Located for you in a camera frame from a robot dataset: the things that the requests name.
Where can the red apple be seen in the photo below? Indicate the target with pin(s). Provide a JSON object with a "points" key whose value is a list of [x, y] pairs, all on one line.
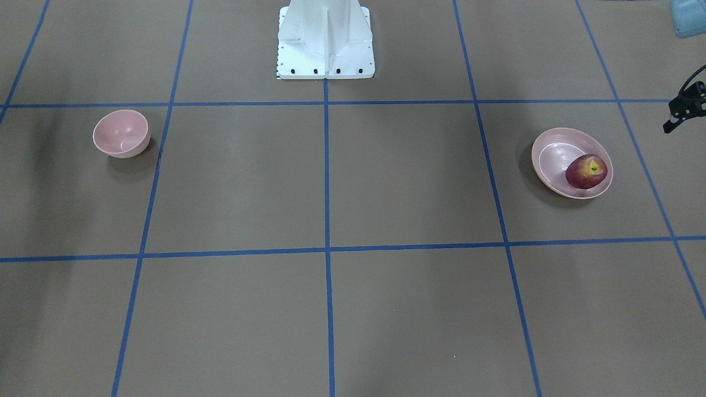
{"points": [[586, 172]]}

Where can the pink bowl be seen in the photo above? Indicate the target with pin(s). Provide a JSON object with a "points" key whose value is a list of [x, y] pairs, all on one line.
{"points": [[122, 134]]}

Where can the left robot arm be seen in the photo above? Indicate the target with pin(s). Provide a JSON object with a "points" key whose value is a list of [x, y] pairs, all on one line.
{"points": [[688, 18]]}

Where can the pink plate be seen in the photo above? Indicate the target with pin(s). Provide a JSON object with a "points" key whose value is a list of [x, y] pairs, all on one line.
{"points": [[555, 149]]}

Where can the white pedestal column with base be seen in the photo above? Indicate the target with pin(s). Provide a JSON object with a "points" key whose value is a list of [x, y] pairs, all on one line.
{"points": [[325, 40]]}

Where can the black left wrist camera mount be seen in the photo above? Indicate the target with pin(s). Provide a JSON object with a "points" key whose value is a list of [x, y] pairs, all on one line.
{"points": [[687, 105]]}

